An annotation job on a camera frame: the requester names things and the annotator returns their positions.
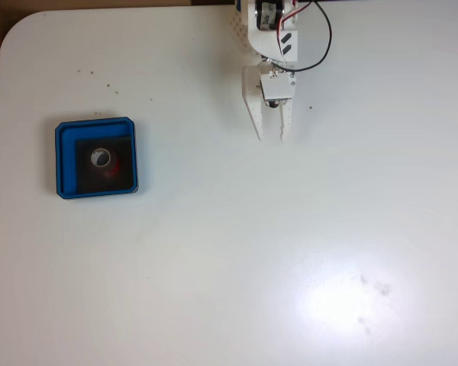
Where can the red tape roll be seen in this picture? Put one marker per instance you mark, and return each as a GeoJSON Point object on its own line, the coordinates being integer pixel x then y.
{"type": "Point", "coordinates": [114, 167]}

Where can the black pad inside box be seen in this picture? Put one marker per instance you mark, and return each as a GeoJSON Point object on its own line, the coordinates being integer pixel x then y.
{"type": "Point", "coordinates": [84, 183]}

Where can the blue square box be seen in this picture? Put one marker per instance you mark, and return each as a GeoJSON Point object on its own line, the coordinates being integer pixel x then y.
{"type": "Point", "coordinates": [66, 160]}

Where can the white square camera board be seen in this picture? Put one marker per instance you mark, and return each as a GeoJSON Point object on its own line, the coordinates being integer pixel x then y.
{"type": "Point", "coordinates": [276, 85]}

